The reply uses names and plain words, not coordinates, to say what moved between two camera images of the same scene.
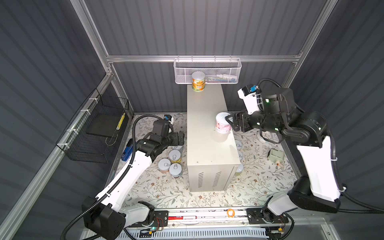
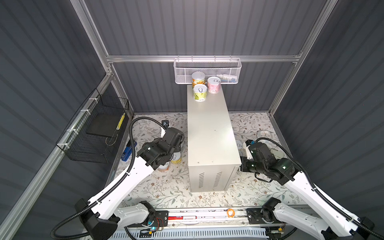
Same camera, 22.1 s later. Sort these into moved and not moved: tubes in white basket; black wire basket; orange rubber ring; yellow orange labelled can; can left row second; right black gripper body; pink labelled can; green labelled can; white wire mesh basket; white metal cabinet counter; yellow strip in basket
Moved: green labelled can; pink labelled can; right black gripper body
Not moved: black wire basket; yellow strip in basket; can left row second; white wire mesh basket; white metal cabinet counter; orange rubber ring; tubes in white basket; yellow orange labelled can
